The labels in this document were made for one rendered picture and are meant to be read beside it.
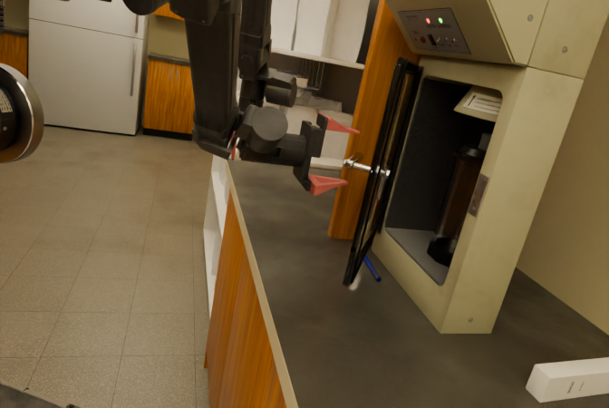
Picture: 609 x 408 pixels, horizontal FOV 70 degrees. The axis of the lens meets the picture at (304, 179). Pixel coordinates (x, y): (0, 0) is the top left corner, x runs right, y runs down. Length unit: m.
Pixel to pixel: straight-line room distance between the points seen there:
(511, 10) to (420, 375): 0.55
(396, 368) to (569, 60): 0.54
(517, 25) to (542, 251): 0.70
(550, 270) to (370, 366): 0.66
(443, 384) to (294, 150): 0.43
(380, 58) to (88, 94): 4.82
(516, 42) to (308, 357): 0.55
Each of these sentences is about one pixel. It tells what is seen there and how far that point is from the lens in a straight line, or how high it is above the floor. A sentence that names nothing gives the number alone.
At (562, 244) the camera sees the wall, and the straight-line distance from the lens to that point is 1.23.
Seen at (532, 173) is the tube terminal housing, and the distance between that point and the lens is 0.80.
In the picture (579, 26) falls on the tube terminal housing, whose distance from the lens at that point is 0.79.
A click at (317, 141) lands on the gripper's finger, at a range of 0.74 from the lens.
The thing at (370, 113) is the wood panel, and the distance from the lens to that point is 1.03.
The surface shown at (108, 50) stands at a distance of 5.52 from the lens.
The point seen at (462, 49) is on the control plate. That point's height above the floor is 1.42.
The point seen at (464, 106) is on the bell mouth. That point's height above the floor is 1.33.
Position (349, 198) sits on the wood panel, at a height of 1.05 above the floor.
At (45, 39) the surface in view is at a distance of 5.64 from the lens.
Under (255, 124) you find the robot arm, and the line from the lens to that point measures 0.66.
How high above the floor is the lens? 1.37
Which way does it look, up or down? 16 degrees down
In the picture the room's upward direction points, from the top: 11 degrees clockwise
